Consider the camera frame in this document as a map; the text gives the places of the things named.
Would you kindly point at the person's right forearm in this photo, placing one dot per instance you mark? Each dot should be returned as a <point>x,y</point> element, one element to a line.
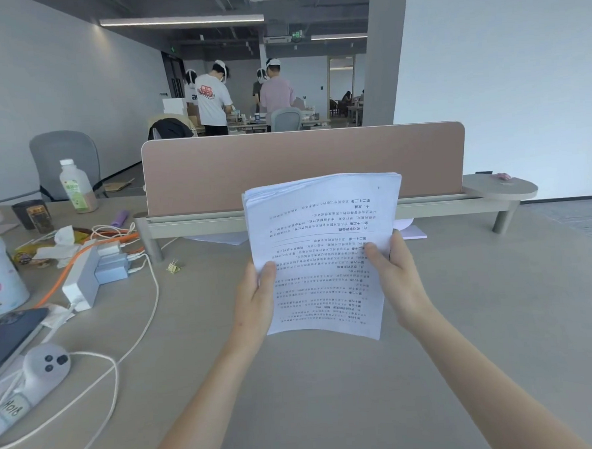
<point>482,385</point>

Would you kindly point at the person's right thumb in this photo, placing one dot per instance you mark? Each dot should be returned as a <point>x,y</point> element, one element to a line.
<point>377,257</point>

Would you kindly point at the white handheld controller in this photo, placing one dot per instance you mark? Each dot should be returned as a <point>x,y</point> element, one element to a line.
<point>32,379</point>

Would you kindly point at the white power strip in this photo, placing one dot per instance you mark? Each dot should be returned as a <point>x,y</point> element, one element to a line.
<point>81,277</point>

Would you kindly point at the pink desk divider panel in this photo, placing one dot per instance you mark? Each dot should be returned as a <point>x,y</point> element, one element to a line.
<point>303,164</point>

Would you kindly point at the person's left hand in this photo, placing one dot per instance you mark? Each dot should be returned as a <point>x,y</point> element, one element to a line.
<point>253,303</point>

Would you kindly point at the dark cup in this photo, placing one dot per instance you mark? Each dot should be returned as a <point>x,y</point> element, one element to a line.
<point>25,211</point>

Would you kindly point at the person's left forearm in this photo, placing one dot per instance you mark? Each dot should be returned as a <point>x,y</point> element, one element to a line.
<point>211,409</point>

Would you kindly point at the pink small object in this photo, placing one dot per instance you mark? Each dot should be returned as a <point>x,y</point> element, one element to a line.
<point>501,176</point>

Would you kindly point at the ceiling light strip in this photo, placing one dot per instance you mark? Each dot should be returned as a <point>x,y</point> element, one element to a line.
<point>181,20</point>

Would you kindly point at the small glass jar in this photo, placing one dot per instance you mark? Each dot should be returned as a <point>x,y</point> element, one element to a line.
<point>40,218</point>

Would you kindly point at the person's right hand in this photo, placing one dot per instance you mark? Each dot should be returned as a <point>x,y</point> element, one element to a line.
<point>403,280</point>

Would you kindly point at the grey desk shelf riser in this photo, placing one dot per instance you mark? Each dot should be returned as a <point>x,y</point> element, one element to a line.
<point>497,191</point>

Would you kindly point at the blue grey charger adapter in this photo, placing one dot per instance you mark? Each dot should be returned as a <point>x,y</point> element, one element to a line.
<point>111,268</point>

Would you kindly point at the grey mesh office chair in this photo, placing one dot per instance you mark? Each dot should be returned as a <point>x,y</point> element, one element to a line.
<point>286,119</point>

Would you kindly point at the chair with black jacket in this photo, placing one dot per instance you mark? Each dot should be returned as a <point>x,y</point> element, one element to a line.
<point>169,127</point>

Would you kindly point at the stack of printed paper sheets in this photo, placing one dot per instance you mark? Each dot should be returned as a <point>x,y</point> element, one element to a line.
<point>321,240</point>

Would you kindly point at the crumpled white tissue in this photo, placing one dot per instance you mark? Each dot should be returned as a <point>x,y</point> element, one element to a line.
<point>59,246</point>

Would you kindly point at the dark smartphone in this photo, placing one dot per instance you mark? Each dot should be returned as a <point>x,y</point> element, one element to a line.
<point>9,336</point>

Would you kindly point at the person's left thumb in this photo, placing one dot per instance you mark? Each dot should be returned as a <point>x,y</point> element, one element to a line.
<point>269,282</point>

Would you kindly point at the yellow snack packet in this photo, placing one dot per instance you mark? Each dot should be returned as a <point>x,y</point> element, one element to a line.
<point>28,256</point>

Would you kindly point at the plastic drink bottle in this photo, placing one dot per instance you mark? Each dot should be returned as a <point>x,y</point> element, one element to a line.
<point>77,186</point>

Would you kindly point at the purple marker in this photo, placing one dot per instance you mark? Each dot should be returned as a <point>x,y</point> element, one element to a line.
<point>120,218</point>

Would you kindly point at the gold binder clip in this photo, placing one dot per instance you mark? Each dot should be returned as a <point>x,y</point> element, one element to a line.
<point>173,267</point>

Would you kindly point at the white charger plug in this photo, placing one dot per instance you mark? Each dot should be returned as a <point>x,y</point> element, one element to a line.
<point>110,250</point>

